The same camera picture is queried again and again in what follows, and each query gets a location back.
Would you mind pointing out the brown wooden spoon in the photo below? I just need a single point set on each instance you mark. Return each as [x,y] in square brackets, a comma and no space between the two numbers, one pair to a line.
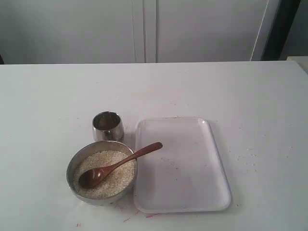
[95,176]

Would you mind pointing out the small steel cup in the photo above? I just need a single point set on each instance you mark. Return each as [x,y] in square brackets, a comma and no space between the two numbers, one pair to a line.
[107,126]

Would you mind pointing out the steel bowl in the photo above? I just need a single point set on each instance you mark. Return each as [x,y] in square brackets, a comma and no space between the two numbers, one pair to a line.
[86,152]

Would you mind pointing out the beige granular powder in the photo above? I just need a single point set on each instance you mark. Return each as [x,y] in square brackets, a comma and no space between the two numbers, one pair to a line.
[114,183]

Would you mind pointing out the white plastic tray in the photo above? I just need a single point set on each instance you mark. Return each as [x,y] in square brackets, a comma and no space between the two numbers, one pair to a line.
[186,174]

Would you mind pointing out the white cabinet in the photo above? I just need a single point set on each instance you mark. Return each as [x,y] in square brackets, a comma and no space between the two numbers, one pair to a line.
[134,31]

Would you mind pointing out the dark vertical post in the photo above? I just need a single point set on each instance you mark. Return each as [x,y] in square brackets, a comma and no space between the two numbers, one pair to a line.
[279,31]

